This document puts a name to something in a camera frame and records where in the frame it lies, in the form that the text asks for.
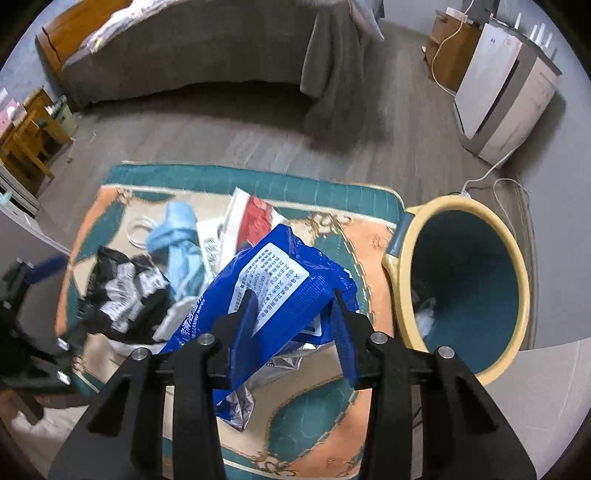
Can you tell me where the teal and beige printed rug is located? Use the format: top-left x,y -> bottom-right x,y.
9,161 -> 439,480

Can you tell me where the white printed leaflet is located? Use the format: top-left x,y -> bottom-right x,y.
196,217 -> 234,278

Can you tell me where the wooden cabinet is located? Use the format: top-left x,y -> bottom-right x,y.
424,9 -> 483,93

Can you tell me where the white drawer unit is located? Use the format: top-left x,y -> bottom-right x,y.
0,161 -> 40,217

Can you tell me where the green and white bucket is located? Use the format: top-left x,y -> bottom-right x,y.
46,97 -> 79,139

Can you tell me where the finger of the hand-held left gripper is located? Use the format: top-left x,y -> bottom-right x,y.
0,256 -> 72,319
0,318 -> 93,409

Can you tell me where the grey blanket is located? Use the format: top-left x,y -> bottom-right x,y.
299,0 -> 386,139

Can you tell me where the grey bed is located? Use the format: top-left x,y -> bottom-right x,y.
60,0 -> 384,109

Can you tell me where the white air purifier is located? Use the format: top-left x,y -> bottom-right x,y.
455,21 -> 564,164

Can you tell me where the light blue face mask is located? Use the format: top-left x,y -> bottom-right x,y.
147,202 -> 218,301

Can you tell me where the wooden headboard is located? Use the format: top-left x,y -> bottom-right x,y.
36,0 -> 134,79

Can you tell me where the white patterned bed sheet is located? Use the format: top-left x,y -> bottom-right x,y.
83,0 -> 181,54

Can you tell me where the white plastic wrapper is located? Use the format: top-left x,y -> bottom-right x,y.
152,295 -> 206,344

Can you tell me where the wooden desk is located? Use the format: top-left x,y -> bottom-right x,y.
0,88 -> 75,195

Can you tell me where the yellow rimmed teal bin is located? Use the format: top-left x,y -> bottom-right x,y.
381,194 -> 532,386

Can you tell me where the pink item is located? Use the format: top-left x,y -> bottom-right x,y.
0,90 -> 21,134

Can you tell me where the white cable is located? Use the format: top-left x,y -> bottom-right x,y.
431,16 -> 469,97
461,148 -> 532,232

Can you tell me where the silver foil wrapper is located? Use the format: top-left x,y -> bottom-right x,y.
265,342 -> 324,372

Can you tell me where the blue wet wipes packet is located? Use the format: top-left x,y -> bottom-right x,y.
159,224 -> 361,432

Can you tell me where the white and red packet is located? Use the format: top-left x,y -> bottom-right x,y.
222,187 -> 289,259

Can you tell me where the black plastic packet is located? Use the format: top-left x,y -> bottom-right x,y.
76,246 -> 171,344

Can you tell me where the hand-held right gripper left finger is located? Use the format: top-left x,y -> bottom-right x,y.
48,290 -> 259,480

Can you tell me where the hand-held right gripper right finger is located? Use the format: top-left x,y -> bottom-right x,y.
331,289 -> 539,480

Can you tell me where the white crumpled paper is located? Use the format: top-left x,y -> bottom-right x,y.
413,295 -> 439,342

